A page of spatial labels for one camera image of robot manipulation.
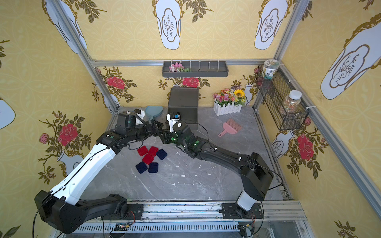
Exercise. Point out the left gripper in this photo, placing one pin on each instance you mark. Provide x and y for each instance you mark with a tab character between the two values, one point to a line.
152	128

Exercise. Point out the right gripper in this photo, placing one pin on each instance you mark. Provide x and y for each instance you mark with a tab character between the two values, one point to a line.
165	136

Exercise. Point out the three-drawer storage cabinet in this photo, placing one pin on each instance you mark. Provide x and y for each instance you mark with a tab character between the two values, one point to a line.
184	100

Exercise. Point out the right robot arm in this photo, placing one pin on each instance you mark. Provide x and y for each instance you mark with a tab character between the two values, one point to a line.
255	174

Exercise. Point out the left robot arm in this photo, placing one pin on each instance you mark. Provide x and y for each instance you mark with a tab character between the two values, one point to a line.
63	209

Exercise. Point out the red brooch box left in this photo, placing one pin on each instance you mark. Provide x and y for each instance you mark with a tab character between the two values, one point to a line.
142	151

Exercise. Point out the red brooch box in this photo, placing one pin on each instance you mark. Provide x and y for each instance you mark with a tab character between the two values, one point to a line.
153	151
142	151
148	159

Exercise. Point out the navy brooch box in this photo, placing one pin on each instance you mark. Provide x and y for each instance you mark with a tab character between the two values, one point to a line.
161	154
153	167
141	167

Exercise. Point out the red brooch box upper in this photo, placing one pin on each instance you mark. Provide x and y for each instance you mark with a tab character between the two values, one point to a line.
153	151

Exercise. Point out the red brooch box lower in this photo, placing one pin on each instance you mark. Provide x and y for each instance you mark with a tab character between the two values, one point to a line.
148	159

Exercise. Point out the navy brooch box bottom left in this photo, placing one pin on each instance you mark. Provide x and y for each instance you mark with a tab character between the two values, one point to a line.
141	167

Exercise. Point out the navy brooch box bottom right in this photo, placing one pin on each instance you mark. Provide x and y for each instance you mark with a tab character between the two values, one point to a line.
153	167

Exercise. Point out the blue dustpan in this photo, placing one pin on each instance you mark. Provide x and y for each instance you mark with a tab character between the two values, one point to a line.
153	111

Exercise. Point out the flowers in white fence planter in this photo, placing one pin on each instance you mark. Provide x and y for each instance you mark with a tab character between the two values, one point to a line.
228	101

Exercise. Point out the pink flowers on shelf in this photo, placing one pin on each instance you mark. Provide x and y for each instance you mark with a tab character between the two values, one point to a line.
178	67

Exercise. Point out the small circuit board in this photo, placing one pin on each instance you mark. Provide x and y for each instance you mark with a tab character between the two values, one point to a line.
121	227

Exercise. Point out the jar with patterned lid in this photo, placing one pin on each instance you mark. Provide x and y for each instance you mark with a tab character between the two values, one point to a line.
270	68

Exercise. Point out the glass jar white lid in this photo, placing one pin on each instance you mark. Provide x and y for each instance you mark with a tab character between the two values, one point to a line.
291	102

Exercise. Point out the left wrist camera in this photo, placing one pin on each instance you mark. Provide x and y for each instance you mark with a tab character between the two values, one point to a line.
140	113

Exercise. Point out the grey wall shelf tray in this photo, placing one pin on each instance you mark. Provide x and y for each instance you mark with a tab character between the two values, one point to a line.
198	68

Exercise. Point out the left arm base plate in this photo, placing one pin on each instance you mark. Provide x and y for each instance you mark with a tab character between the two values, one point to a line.
135	210

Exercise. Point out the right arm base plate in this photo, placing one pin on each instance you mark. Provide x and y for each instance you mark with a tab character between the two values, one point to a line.
234	211

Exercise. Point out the black wire basket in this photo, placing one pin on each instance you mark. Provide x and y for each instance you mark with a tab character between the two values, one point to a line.
272	93

